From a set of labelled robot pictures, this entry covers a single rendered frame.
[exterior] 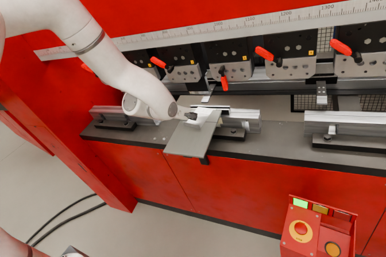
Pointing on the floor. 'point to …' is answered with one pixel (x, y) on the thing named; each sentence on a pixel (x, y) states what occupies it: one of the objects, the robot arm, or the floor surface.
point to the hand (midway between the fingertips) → (188, 115)
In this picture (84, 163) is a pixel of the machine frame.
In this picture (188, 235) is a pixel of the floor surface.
